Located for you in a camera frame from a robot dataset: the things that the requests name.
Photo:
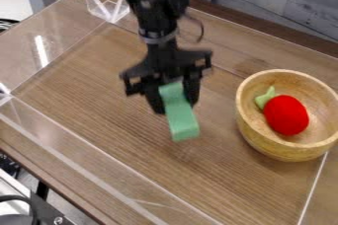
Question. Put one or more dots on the green rectangular stick block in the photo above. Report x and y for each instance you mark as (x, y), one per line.
(181, 122)

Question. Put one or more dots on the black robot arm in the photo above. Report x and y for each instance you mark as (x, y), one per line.
(157, 16)

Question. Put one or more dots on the black table leg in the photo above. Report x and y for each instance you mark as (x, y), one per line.
(42, 191)

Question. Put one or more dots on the red plush strawberry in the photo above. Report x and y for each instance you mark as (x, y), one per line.
(284, 112)

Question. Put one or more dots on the brown wooden bowl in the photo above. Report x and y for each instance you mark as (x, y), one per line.
(315, 140)

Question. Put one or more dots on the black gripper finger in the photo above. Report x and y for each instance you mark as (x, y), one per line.
(191, 86)
(154, 100)

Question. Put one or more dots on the black clamp with cable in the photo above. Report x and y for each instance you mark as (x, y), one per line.
(21, 210)

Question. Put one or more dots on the clear acrylic enclosure wall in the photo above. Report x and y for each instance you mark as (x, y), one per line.
(100, 149)

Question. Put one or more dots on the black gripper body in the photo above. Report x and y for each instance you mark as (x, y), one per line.
(167, 63)

